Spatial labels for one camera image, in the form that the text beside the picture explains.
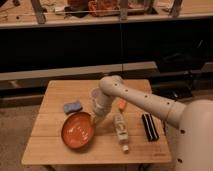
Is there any black bag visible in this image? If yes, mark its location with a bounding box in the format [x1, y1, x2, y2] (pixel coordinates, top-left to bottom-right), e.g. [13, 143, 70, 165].
[154, 39, 205, 73]

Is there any orange cloth on shelf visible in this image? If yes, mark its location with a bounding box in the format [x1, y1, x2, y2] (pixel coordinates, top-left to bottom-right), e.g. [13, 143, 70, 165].
[88, 0, 119, 17]

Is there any orange carrot toy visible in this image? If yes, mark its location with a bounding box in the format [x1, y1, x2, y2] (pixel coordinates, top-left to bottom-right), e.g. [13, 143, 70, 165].
[119, 100, 127, 112]

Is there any wooden table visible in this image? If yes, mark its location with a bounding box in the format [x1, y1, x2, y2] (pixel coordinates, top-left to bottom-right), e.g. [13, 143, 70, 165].
[22, 80, 171, 171]

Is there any clear plastic bottle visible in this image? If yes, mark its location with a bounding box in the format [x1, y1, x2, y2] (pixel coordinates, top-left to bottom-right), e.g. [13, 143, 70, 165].
[114, 113, 129, 153]

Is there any orange ceramic bowl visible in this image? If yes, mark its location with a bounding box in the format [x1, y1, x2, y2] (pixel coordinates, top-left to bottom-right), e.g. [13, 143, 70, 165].
[61, 112, 95, 149]

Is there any blue sponge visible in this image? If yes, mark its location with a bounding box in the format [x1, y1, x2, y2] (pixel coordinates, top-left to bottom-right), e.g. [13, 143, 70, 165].
[63, 101, 82, 114]

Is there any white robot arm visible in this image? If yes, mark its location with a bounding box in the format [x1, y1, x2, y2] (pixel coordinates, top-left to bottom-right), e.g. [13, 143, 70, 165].
[91, 75, 213, 171]

